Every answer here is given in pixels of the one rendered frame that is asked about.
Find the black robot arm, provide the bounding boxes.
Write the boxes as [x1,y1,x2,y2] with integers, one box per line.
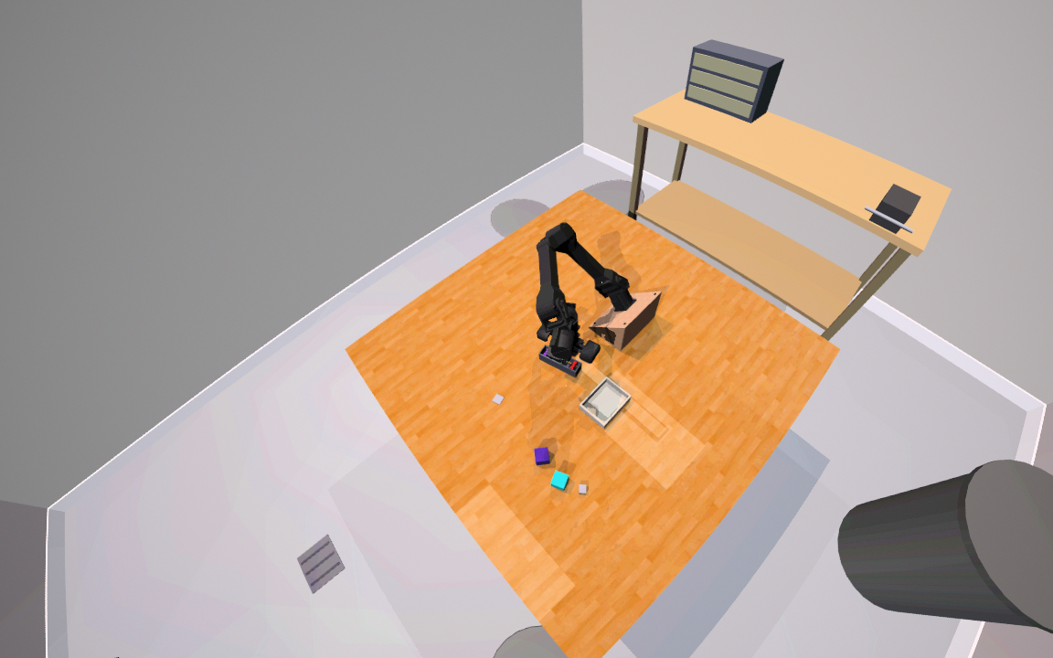
[536,222,637,363]

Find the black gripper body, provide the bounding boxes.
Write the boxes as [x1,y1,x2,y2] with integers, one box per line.
[537,325,600,364]

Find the cyan block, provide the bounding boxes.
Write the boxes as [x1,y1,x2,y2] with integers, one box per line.
[550,471,569,492]

